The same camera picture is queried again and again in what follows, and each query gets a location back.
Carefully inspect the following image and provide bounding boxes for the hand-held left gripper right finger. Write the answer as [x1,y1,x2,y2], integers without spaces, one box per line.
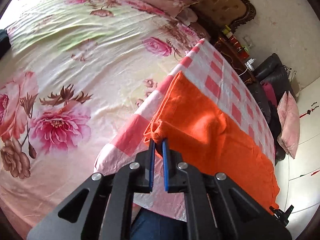
[162,138,293,240]

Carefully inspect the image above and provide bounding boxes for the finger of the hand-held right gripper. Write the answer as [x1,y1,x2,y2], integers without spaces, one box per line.
[269,204,294,228]

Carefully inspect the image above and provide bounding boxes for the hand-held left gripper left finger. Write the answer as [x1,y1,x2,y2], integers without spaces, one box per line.
[27,138,157,240]

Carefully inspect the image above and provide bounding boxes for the orange pants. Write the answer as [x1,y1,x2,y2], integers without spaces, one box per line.
[144,70,280,214]

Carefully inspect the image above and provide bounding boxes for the person's leg in jeans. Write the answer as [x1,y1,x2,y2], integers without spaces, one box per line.
[130,206,187,240]

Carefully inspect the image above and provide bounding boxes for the pale pink pillow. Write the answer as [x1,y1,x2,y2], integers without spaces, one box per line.
[276,91,292,155]
[285,92,300,159]

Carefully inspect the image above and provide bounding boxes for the pink checked sheet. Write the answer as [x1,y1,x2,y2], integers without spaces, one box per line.
[94,38,277,222]

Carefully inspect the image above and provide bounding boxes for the magenta cushion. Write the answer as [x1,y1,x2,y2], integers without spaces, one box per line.
[261,80,278,107]

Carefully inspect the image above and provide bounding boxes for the dark wooden nightstand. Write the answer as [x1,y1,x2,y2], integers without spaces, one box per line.
[214,34,255,84]

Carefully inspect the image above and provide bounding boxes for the floral bed sheet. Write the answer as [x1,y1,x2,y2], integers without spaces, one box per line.
[0,0,210,230]

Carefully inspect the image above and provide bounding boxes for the black leather sofa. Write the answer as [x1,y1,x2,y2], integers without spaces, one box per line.
[246,53,298,165]

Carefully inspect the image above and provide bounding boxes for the tufted carved headboard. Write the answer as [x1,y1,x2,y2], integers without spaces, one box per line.
[192,0,257,34]

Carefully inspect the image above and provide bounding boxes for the dark cloth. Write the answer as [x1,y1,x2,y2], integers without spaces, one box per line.
[0,29,11,54]

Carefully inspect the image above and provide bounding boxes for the white cable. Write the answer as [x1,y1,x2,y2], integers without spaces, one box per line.
[237,65,250,77]

